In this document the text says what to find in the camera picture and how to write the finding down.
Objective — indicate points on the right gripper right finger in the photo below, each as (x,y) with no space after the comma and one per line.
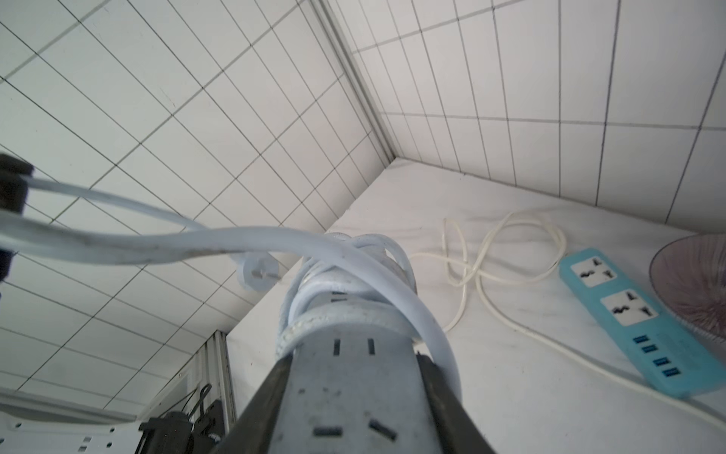
(456,430)

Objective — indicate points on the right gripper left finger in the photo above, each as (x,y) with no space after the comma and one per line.
(253,430)

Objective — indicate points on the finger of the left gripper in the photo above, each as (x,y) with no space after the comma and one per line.
(14,188)

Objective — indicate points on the grey power strip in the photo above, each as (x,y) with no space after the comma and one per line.
(355,385)

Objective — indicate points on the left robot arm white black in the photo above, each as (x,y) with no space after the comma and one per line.
(170,432)

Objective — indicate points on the teal power strip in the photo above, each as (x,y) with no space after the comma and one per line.
(671,360)

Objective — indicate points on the purple striped glass bowl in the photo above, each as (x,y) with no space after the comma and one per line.
(688,277)

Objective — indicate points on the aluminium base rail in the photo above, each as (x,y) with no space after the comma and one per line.
(214,398)

